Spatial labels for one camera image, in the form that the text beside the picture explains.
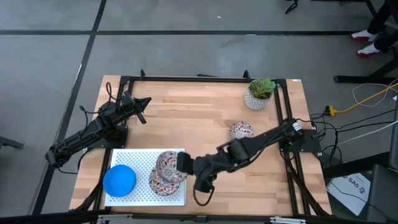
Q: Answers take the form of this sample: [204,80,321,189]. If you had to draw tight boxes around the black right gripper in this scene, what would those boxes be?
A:
[176,151,233,193]

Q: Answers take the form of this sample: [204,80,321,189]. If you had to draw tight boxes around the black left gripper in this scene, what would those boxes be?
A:
[121,90,152,125]

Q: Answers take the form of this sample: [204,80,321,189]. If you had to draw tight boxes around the floral patterned ceramic bowl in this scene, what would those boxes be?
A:
[229,121,255,141]
[148,167,182,197]
[155,150,189,184]

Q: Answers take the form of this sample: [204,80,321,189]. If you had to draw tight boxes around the blue plastic mini bowl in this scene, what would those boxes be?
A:
[103,164,137,198]

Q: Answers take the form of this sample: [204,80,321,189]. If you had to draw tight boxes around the white perforated metal shelf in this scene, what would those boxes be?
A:
[104,148,188,207]

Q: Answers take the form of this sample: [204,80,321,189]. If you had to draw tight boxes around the potted plant in patterned pot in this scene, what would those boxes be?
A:
[243,78,277,111]

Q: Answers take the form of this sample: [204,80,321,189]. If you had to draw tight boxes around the dark floor stand foot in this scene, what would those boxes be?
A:
[0,135,25,150]

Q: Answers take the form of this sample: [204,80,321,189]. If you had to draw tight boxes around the black crossbar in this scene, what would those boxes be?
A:
[0,208,398,224]

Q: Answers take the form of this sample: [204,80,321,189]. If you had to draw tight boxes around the printed paper sheet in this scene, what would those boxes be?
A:
[325,172,373,217]

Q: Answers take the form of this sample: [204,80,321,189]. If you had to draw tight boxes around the black equipment case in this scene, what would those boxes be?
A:
[366,164,398,223]

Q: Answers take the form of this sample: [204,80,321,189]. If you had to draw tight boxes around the person's red white shoe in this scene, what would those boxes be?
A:
[350,29,379,42]
[356,42,382,58]

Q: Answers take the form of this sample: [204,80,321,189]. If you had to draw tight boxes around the person's leg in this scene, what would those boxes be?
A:
[368,0,398,35]
[374,29,398,52]

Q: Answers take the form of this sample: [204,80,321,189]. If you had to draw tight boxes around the black aluminium table frame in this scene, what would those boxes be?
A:
[70,68,333,218]

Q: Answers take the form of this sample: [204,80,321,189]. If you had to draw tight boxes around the black power cables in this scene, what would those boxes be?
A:
[310,108,398,156]

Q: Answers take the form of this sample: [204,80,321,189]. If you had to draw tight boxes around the black floor cable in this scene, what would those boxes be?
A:
[284,0,300,15]

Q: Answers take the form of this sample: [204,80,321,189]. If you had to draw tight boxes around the white cable loop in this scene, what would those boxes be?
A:
[352,79,398,108]

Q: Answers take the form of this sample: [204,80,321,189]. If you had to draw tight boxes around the grey cable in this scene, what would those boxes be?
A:
[337,119,398,146]

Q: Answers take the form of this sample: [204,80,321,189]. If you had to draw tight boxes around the yellow extension cable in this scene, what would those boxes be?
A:
[337,82,398,114]

